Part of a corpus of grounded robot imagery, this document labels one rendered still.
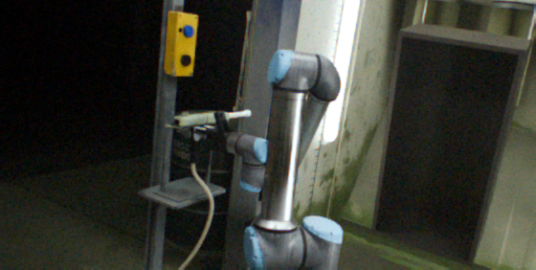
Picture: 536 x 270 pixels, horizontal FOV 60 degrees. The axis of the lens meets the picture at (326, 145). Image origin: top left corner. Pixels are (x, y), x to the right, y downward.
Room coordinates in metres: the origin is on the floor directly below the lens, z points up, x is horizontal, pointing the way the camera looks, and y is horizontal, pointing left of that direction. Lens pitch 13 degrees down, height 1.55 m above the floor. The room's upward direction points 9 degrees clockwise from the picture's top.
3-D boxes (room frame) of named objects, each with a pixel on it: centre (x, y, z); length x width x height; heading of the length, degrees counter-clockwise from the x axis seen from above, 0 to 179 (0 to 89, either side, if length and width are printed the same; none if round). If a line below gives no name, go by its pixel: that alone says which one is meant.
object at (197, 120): (2.02, 0.51, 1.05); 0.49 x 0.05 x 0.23; 156
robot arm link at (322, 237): (1.52, -0.02, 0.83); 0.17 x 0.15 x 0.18; 116
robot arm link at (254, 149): (1.79, 0.29, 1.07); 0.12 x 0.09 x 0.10; 66
